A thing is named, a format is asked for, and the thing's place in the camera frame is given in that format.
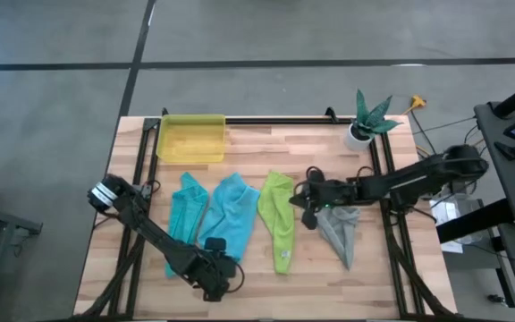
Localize blue microfiber towel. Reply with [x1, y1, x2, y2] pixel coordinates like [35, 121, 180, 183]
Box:
[196, 171, 262, 264]

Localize grey microfiber towel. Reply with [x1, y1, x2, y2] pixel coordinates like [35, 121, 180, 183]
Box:
[314, 205, 362, 272]

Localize yellow cable plug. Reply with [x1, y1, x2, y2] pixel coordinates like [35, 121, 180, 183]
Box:
[401, 94, 428, 115]

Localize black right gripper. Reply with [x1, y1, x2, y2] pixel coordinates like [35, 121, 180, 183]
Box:
[289, 167, 359, 231]

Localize lime green microfiber towel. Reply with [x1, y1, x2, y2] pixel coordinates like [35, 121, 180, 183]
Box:
[257, 170, 296, 275]

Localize yellow translucent plastic basket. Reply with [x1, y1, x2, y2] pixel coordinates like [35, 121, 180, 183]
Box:
[156, 113, 227, 165]

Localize snake plant in white pot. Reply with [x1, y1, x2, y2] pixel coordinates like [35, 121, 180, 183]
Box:
[342, 88, 404, 153]

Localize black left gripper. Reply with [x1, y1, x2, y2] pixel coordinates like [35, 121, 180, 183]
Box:
[185, 237, 240, 301]

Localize black equipment desk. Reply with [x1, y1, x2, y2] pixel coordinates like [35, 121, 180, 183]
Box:
[435, 73, 515, 322]

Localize teal microfiber towel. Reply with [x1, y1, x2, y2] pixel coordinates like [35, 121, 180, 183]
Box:
[164, 171, 210, 279]

